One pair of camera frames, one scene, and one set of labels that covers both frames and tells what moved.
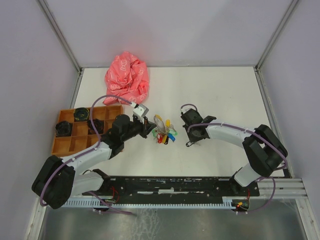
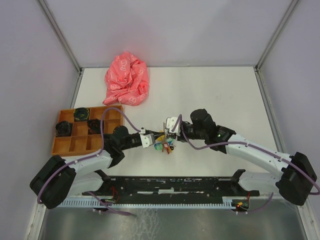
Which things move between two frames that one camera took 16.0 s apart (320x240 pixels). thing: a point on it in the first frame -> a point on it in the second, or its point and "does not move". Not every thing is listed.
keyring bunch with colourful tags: (163, 132) -> (165, 143)
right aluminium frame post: (276, 35) does not move
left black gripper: (146, 127) -> (155, 133)
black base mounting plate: (174, 188) does not move
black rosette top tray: (81, 114) does not move
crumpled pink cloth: (127, 77) does not move
